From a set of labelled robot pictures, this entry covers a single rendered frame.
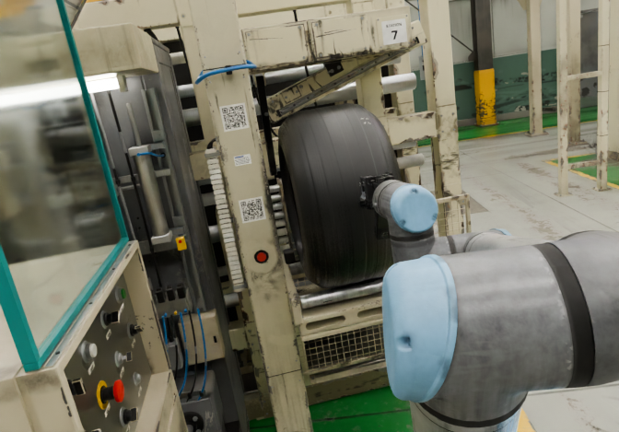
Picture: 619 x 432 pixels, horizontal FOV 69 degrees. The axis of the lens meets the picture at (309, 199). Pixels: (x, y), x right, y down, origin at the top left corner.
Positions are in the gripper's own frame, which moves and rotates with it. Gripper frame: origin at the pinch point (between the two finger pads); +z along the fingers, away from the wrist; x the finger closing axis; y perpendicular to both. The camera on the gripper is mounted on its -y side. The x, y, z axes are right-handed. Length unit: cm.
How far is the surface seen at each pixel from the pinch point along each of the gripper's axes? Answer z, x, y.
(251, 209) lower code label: 22.1, 31.8, -0.3
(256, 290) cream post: 25, 35, -27
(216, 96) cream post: 18, 35, 35
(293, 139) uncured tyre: 13.6, 15.9, 18.9
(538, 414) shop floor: 52, -74, -120
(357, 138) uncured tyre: 7.4, -1.7, 16.0
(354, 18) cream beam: 42, -16, 56
